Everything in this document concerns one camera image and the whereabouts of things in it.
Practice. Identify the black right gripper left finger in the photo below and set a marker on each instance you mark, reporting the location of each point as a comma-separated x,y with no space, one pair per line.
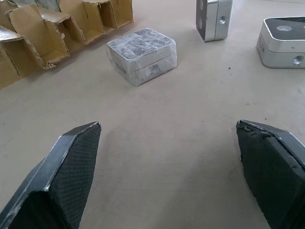
64,176

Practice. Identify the plastic-wrapped grey box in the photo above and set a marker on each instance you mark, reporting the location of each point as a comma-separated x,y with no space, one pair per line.
143,55

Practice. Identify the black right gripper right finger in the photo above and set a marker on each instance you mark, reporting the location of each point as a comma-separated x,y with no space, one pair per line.
274,171

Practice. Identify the silver camera with black face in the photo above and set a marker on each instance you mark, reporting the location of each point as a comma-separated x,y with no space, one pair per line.
213,19
283,43

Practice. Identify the row of cardboard boxes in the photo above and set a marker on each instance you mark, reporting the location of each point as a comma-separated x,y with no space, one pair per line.
47,33

